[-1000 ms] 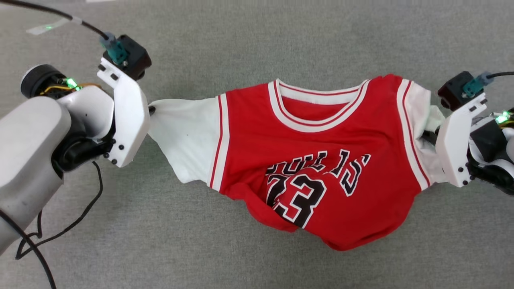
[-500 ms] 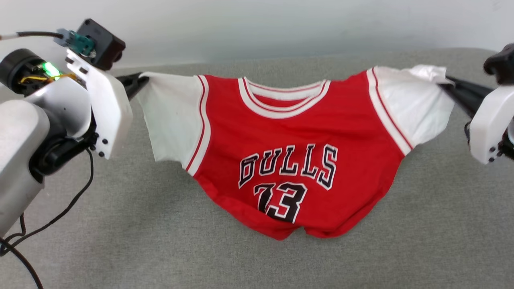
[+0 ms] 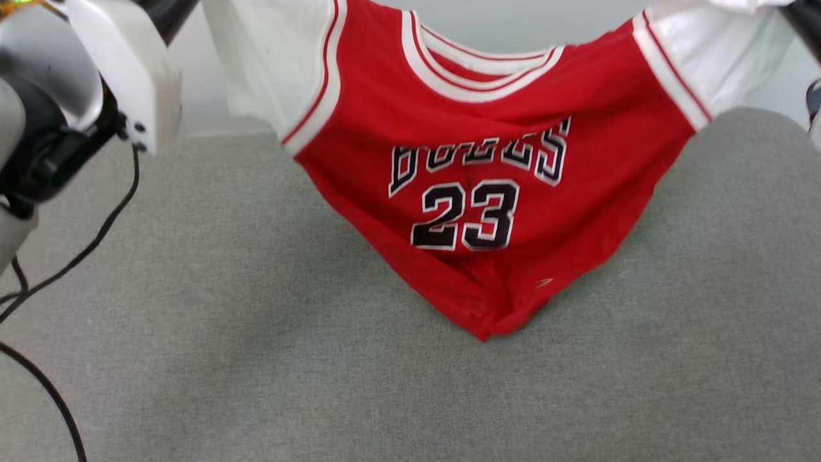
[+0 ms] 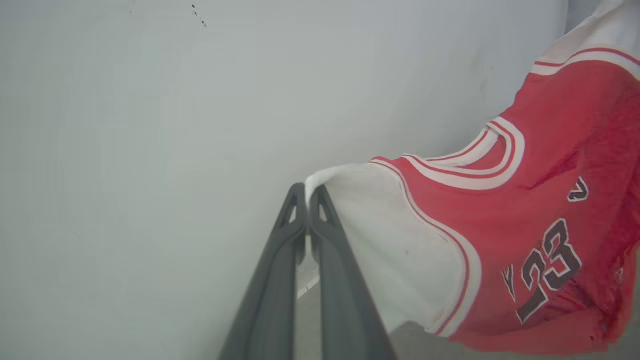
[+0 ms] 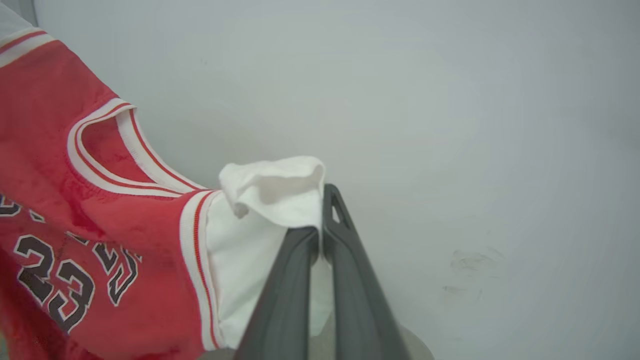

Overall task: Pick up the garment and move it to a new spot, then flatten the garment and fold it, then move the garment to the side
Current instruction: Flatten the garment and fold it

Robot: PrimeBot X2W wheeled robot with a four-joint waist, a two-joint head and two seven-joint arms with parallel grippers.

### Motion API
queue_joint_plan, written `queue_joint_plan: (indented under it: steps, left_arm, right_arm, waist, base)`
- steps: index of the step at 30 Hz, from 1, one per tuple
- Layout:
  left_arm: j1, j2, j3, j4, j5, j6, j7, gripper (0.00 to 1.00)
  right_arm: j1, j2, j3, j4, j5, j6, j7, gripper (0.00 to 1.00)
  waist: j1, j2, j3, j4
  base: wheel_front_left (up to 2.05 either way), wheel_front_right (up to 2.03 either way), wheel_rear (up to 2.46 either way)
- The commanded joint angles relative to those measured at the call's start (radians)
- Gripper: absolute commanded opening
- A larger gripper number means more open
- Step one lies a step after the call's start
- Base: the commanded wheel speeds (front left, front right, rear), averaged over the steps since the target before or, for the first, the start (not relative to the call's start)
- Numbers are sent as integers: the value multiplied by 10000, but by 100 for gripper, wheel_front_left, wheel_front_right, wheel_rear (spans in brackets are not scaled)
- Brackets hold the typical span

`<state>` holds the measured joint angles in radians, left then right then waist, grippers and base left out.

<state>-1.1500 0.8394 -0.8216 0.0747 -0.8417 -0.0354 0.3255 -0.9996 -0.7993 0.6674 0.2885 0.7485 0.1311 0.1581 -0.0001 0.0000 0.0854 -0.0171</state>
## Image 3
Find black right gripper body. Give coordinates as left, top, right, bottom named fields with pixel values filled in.
left=779, top=0, right=821, bottom=66

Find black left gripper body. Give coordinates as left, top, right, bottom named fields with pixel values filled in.
left=131, top=0, right=201, bottom=47

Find grey fabric sofa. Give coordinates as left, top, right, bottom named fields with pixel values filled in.
left=0, top=106, right=821, bottom=462

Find red and white basketball jersey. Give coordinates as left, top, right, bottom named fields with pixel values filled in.
left=201, top=0, right=800, bottom=343

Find thin black cable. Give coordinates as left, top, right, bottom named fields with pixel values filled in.
left=0, top=144, right=142, bottom=325
left=0, top=342, right=89, bottom=462

